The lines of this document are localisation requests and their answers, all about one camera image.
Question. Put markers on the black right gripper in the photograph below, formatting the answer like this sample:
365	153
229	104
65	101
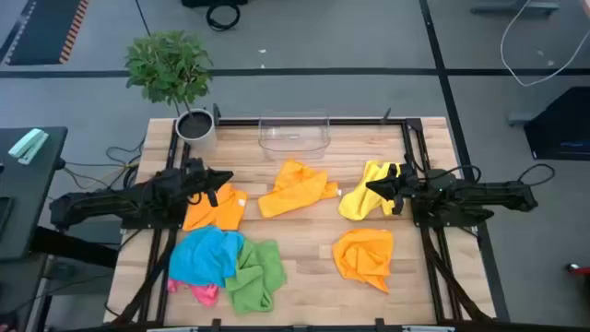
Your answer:
405	184

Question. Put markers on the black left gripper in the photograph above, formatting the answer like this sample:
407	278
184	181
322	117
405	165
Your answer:
196	177

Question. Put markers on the yellow microfiber towel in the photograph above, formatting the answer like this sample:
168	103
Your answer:
359	203

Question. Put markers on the orange microfiber towel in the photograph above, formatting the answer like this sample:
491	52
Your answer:
295	189
221	214
362	258

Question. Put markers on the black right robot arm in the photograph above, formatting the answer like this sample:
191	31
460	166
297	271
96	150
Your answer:
498	193

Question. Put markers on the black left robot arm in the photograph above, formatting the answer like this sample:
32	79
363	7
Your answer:
106	203

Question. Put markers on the blue microfiber towel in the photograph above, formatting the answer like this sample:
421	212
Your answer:
203	256

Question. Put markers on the green microfiber towel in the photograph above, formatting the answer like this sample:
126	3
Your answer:
256	281

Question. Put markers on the pink microfiber towel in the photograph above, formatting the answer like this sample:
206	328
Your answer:
207	295

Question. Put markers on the clear plastic bin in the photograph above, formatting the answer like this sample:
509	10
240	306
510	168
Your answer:
295	138

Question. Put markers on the green plant in white pot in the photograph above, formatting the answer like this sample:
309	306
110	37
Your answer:
168	69

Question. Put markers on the grey cabinet foot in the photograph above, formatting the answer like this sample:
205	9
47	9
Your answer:
521	120

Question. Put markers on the black desk base beam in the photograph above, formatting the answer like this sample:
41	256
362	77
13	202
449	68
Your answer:
74	246

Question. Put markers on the black equipment box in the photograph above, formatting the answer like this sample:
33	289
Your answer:
214	3

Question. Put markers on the black cabinet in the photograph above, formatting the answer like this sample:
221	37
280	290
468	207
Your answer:
562	124

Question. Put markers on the black side desk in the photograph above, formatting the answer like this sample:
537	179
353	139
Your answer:
27	207

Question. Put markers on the mint green stapler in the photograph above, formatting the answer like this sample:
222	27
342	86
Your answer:
27	145

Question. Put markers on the grey desk foot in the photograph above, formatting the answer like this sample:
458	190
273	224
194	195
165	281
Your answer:
511	7

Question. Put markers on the black floor mat orange stripes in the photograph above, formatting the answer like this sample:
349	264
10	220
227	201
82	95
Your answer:
41	32

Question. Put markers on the black metal table frame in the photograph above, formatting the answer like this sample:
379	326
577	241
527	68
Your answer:
239	122

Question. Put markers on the light grey metal bracket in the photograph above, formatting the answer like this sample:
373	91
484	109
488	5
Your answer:
170	329
428	329

